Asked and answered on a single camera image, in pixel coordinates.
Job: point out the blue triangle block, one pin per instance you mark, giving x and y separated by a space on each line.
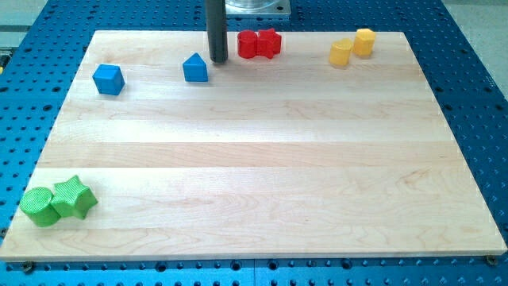
195 69

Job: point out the blue cube block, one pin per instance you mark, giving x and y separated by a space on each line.
108 79

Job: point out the light wooden board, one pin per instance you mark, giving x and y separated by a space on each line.
270 158

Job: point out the red star block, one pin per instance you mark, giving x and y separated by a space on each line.
269 43

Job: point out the red cylinder block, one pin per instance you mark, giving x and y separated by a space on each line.
247 44

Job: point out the yellow heart block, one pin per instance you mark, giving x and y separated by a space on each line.
340 52

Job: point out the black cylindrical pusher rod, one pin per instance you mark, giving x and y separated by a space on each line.
216 27

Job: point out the yellow hexagon block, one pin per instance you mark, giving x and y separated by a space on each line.
364 42

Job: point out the green star block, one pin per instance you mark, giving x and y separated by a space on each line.
72 198

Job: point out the green cylinder block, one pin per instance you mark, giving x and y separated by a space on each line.
36 203

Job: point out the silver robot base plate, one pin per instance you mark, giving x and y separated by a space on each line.
258 7

